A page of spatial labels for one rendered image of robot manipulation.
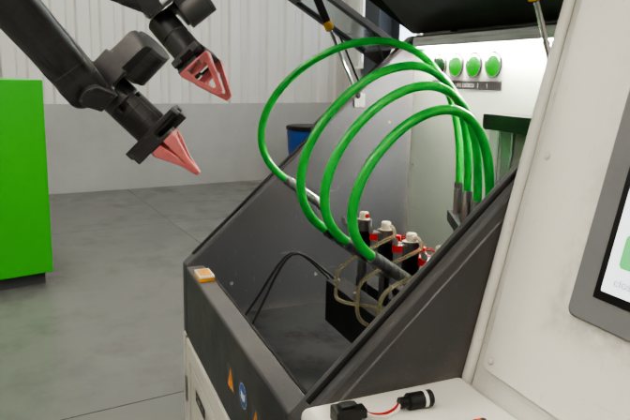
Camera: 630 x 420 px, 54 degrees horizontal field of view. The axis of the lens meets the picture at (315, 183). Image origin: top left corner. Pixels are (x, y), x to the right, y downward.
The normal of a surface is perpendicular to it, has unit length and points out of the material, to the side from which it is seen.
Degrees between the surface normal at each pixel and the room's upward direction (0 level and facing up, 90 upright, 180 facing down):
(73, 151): 90
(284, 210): 90
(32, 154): 90
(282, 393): 0
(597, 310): 76
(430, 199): 90
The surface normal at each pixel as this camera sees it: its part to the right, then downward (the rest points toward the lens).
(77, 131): 0.49, 0.16
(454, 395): 0.02, -0.99
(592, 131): -0.89, -0.18
